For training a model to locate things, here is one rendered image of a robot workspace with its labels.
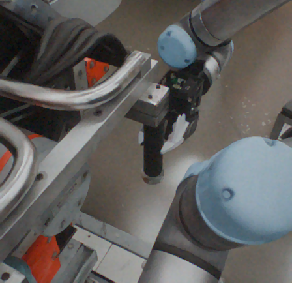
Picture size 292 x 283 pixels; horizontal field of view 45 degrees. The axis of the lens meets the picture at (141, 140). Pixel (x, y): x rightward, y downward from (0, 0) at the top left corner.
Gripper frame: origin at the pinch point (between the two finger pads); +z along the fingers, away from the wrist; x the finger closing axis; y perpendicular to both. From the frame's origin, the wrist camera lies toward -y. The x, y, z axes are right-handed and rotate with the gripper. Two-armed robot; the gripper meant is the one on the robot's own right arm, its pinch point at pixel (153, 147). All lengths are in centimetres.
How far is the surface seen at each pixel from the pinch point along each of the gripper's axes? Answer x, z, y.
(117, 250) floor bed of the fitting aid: -19, -12, -75
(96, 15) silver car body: -42, -47, -5
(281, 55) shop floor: 6, -189, -83
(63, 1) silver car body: -42, -32, 5
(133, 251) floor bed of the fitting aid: -13, -15, -75
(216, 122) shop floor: -11, -105, -83
